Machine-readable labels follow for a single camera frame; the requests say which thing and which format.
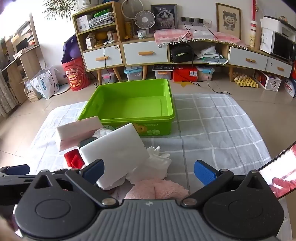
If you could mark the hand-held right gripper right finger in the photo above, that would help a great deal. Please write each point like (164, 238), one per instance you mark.
(204, 172)

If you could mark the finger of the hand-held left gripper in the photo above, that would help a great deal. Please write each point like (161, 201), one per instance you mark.
(16, 180)
(18, 169)

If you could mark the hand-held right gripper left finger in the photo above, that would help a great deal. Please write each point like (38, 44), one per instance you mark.
(93, 171)

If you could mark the red white plush toy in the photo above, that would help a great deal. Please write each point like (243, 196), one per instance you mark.
(72, 158)

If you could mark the white cloth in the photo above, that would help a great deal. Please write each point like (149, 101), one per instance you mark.
(157, 162)
(103, 134)

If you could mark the pink fluffy cloth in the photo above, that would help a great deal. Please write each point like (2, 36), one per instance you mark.
(157, 188)

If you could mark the green plastic bin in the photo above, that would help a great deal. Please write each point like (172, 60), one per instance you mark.
(138, 104)

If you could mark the grey white checkered blanket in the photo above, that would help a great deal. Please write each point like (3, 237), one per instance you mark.
(212, 129)

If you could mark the shiny curved panel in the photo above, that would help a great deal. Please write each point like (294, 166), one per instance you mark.
(282, 171)

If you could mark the round white stand base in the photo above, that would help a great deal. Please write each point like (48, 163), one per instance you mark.
(62, 89)

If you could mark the white shopping bag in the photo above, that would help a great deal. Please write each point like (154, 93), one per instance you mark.
(45, 84)

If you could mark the clear storage box pink contents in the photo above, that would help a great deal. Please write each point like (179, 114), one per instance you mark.
(108, 77)

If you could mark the red printed bucket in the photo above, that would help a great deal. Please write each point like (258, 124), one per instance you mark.
(75, 77)

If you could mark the yellow egg tray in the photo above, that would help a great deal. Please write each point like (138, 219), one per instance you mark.
(246, 81)

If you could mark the red cardboard box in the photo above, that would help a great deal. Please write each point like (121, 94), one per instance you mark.
(185, 74)

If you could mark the clear storage box blue lid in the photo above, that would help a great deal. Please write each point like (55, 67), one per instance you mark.
(133, 74)

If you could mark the clear storage box black top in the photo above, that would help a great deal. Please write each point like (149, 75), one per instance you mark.
(163, 74)

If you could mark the wooden bookshelf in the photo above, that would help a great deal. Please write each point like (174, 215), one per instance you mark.
(25, 60)

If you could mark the white red carton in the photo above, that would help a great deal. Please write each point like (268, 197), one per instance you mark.
(272, 83)

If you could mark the pile of folded fabrics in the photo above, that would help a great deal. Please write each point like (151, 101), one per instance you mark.
(208, 55)

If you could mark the black bag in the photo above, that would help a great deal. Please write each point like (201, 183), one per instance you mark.
(181, 54)

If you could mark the blue red printed box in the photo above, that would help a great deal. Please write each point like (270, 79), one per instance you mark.
(291, 88)

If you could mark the long wooden tv cabinet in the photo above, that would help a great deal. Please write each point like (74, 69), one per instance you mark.
(222, 49)

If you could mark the small white carton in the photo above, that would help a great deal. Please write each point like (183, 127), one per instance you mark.
(89, 41)

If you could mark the tall wooden shelf cabinet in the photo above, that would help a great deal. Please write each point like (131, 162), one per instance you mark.
(78, 39)

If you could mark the yellow toy on shelf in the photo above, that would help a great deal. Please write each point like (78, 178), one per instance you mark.
(101, 37)

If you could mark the pink cabinet cloth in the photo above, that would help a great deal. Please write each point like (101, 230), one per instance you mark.
(166, 37)

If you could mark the white red tube ornament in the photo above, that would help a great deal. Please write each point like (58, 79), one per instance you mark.
(253, 34)

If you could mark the yellow bottle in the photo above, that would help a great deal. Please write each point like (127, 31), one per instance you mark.
(129, 29)

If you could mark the white box on shelf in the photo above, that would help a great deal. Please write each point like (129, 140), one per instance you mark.
(83, 23)

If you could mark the black microwave oven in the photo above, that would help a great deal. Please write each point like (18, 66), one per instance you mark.
(282, 45)

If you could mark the stack of papers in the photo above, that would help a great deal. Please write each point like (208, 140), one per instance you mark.
(101, 20)

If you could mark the framed cartoon girl picture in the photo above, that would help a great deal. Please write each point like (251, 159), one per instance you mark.
(228, 20)

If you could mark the small white desk fan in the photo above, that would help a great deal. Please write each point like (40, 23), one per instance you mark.
(144, 20)

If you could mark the framed cat picture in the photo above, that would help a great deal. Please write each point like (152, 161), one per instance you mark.
(164, 16)

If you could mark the white appliance box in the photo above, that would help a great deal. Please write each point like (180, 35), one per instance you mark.
(275, 23)

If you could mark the green potted plant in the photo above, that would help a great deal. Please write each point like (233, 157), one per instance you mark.
(57, 7)

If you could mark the red hanging ornament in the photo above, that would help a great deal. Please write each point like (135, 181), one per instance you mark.
(254, 9)

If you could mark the white wall socket panel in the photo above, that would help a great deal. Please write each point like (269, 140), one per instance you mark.
(207, 22)

